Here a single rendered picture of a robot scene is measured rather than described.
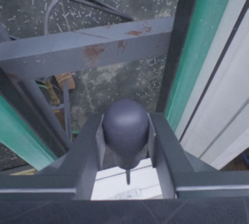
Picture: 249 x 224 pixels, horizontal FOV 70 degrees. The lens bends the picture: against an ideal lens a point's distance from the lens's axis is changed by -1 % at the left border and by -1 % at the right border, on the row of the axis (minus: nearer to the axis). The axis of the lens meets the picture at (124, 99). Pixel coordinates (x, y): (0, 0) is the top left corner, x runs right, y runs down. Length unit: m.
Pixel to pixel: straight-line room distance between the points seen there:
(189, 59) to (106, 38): 0.09
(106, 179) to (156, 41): 0.31
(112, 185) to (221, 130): 0.26
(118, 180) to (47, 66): 0.29
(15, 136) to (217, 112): 0.24
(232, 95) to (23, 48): 0.22
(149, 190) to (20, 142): 0.27
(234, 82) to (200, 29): 0.07
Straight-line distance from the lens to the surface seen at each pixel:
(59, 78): 1.29
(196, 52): 0.20
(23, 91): 0.60
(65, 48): 0.20
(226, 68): 0.22
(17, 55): 0.21
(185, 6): 0.19
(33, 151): 0.28
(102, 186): 0.42
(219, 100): 0.24
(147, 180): 0.42
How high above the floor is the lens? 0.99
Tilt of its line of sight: 37 degrees down
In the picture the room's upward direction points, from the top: 162 degrees clockwise
